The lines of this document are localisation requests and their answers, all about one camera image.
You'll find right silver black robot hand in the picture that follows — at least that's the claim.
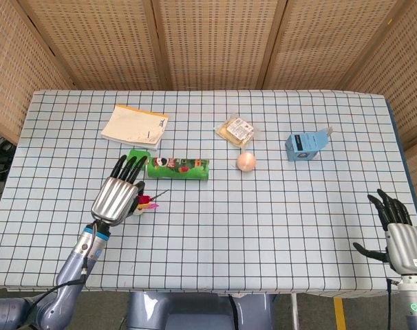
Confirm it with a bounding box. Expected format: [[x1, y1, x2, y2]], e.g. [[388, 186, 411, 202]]
[[352, 188, 417, 276]]

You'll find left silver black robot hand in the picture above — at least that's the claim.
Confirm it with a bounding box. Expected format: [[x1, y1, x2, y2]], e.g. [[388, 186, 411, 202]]
[[90, 154, 151, 228]]

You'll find small red pink toy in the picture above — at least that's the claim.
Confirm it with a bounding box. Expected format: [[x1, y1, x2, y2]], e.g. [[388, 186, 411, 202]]
[[132, 188, 170, 217]]

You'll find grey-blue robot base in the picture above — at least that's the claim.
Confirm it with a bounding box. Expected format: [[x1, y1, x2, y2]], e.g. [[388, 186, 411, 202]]
[[125, 291, 279, 330]]

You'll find green chips can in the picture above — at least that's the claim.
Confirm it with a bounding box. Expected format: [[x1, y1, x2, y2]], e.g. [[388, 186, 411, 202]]
[[145, 157, 211, 182]]

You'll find beige paper notebook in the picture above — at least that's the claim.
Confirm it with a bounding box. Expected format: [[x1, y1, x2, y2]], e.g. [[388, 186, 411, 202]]
[[100, 104, 170, 151]]

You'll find white table leg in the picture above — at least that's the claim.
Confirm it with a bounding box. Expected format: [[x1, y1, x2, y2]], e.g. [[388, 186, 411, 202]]
[[290, 294, 301, 330]]

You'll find light blue checked tablecloth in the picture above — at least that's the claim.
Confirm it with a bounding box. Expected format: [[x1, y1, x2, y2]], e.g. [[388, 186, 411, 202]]
[[0, 89, 417, 298]]

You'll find blue cardboard box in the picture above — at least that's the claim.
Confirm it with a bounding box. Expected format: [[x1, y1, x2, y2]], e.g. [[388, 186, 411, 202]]
[[285, 126, 334, 162]]

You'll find pink ball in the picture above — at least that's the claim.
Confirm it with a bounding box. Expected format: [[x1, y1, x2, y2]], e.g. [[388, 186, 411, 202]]
[[237, 151, 257, 172]]

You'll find plastic wrapped bread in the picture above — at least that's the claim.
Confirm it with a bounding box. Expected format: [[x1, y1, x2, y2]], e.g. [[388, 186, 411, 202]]
[[213, 113, 264, 149]]

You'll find wooden woven folding screen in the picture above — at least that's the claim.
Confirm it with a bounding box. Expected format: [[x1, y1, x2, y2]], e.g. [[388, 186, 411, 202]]
[[0, 0, 417, 214]]

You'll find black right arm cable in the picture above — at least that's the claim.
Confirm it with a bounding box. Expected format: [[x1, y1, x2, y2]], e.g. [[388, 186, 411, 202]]
[[386, 278, 394, 330]]

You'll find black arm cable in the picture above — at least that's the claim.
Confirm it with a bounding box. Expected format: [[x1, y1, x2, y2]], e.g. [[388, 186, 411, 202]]
[[386, 278, 394, 330], [21, 256, 89, 316]]

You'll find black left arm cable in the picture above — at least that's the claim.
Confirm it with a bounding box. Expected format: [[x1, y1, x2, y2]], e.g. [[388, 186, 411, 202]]
[[21, 256, 89, 316]]

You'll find black floor cables bundle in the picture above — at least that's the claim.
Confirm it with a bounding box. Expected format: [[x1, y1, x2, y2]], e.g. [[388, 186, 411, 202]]
[[0, 135, 17, 182]]

